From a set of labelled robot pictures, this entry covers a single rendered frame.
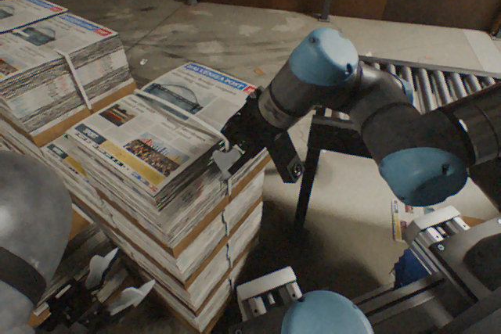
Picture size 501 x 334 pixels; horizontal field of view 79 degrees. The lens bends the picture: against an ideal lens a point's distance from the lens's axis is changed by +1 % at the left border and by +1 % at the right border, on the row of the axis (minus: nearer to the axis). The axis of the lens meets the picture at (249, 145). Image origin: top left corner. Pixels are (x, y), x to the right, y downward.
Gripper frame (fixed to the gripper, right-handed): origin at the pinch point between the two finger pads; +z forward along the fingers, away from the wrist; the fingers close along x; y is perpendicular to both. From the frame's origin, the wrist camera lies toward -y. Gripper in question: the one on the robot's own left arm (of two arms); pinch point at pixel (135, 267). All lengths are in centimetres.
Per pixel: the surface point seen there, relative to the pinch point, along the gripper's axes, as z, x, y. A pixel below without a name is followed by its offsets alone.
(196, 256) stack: 13.3, -3.0, -13.6
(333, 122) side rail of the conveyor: 75, -12, -5
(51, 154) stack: 8.2, 49.0, -2.5
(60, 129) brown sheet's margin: 15, 54, 0
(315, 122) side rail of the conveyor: 71, -6, -5
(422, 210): 129, -58, -85
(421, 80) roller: 122, -29, -6
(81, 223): 3.0, 40.4, -25.4
